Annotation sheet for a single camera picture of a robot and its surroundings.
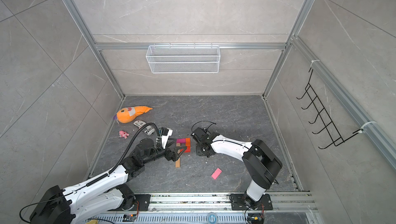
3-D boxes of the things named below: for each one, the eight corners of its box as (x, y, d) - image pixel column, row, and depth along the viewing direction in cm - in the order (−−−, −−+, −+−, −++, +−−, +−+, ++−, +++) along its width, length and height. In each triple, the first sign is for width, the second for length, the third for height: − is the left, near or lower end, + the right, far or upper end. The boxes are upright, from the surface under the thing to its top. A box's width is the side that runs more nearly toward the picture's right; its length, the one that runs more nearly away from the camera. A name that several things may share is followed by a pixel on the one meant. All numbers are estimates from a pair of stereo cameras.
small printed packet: (134, 125, 104) (133, 123, 101) (140, 120, 107) (138, 118, 104) (150, 136, 98) (149, 133, 96) (156, 131, 101) (155, 128, 99)
